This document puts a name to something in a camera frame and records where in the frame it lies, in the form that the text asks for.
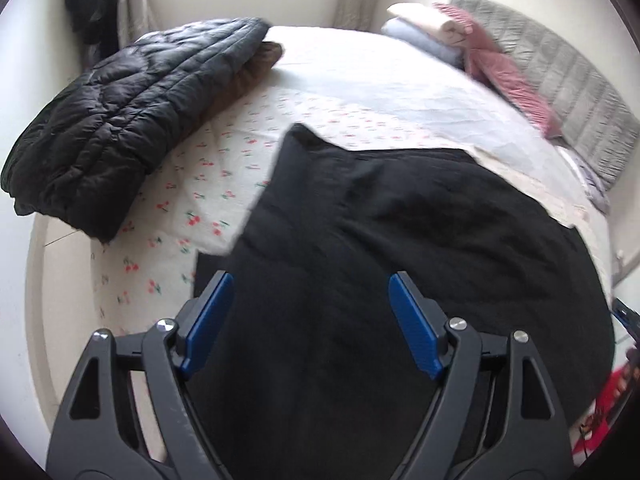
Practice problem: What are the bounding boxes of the black quilted puffer jacket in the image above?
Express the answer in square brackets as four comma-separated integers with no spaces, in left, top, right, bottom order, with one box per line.
[0,17,271,243]

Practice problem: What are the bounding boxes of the white dotted curtain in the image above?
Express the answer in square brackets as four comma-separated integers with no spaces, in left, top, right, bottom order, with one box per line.
[117,0,168,43]

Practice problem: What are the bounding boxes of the red bag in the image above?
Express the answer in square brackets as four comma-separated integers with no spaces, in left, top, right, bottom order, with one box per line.
[575,360,636,456]

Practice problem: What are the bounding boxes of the dark hanging clothes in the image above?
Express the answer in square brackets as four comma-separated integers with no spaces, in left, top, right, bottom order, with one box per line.
[65,0,123,68]

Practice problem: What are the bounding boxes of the grey quilted headboard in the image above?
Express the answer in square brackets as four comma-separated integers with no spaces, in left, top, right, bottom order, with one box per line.
[447,0,640,193]

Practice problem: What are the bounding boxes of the brown folded garment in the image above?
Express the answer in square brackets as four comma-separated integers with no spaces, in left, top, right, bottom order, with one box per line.
[200,41,285,121]

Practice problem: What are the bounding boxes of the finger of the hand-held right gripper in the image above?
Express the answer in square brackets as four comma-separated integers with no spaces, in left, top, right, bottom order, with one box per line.
[612,297,640,343]

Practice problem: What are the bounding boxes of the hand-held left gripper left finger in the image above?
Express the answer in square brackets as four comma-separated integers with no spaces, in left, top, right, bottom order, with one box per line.
[46,271,235,480]

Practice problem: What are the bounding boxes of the pink velvet pillow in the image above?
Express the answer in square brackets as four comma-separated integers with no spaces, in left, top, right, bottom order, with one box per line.
[432,2,563,138]

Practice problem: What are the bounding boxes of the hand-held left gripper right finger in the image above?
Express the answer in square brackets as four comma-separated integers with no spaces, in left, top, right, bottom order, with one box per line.
[389,271,572,480]

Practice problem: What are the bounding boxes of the light blue pillow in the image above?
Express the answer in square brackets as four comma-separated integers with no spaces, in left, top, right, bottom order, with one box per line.
[381,17,468,68]

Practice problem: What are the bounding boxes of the white patterned pillow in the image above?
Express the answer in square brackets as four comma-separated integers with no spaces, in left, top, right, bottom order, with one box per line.
[557,145,612,213]

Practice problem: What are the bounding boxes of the cream folded garment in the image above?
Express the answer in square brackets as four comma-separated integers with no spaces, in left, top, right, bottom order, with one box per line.
[386,2,466,46]

